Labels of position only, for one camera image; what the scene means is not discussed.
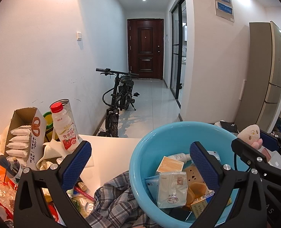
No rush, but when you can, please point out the white bunny hair tie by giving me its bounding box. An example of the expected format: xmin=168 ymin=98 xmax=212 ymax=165
xmin=236 ymin=123 xmax=264 ymax=150

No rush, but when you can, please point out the yellow blue cigarette pack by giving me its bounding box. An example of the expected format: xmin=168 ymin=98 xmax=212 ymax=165
xmin=190 ymin=190 xmax=215 ymax=219

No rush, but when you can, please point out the white tissue pack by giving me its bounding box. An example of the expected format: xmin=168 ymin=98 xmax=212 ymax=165
xmin=156 ymin=171 xmax=188 ymax=209

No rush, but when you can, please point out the light green sunscreen tube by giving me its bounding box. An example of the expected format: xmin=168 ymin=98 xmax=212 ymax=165
xmin=168 ymin=153 xmax=191 ymax=163

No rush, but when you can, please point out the pink card holder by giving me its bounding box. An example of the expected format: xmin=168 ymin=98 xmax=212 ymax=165
xmin=260 ymin=146 xmax=271 ymax=162

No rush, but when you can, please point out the red plastic bag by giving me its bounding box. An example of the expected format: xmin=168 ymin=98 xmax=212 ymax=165
xmin=0 ymin=166 xmax=18 ymax=227

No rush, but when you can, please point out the green white water bottle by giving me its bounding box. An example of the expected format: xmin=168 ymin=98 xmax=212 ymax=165
xmin=0 ymin=155 xmax=23 ymax=186

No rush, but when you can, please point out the beige refrigerator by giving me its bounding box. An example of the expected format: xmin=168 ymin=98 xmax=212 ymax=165
xmin=234 ymin=21 xmax=281 ymax=132

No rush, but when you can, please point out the white crumpled cloth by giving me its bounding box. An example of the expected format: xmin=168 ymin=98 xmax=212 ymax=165
xmin=36 ymin=139 xmax=69 ymax=169

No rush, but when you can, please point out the cardboard snack box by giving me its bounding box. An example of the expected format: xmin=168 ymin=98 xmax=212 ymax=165
xmin=5 ymin=107 xmax=46 ymax=170

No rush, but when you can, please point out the blue plastic basin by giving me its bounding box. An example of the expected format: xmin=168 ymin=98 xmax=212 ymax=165
xmin=129 ymin=121 xmax=236 ymax=227

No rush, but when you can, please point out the blue plaid shirt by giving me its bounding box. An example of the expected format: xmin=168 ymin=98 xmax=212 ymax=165
xmin=86 ymin=171 xmax=159 ymax=227

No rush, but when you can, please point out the strawberry milk bottle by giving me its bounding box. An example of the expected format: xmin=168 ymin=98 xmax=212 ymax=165
xmin=50 ymin=102 xmax=80 ymax=153

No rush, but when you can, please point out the black bicycle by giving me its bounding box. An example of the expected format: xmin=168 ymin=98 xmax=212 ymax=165
xmin=96 ymin=68 xmax=140 ymax=137

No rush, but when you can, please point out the black framed glass door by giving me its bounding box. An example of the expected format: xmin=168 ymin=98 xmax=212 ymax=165
xmin=170 ymin=0 xmax=186 ymax=100

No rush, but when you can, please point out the dark red door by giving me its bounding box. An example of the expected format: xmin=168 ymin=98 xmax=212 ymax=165
xmin=127 ymin=19 xmax=164 ymax=80

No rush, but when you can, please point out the wall electrical panel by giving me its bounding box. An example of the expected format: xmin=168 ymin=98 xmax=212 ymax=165
xmin=214 ymin=0 xmax=234 ymax=23

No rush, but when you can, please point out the white wall switch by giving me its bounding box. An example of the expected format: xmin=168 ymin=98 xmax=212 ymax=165
xmin=76 ymin=32 xmax=82 ymax=41

